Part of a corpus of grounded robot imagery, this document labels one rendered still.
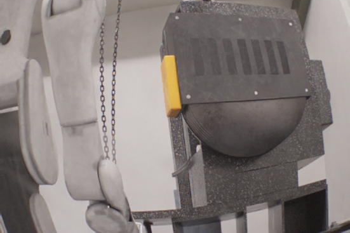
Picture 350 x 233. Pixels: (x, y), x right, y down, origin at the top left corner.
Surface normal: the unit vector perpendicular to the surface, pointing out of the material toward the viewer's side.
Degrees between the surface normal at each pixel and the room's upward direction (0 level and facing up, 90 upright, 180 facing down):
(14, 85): 126
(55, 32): 102
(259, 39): 90
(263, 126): 90
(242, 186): 90
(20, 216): 110
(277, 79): 90
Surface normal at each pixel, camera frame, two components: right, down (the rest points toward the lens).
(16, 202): -0.11, 0.05
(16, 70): -0.18, -0.43
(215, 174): 0.18, -0.33
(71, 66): 0.17, 0.04
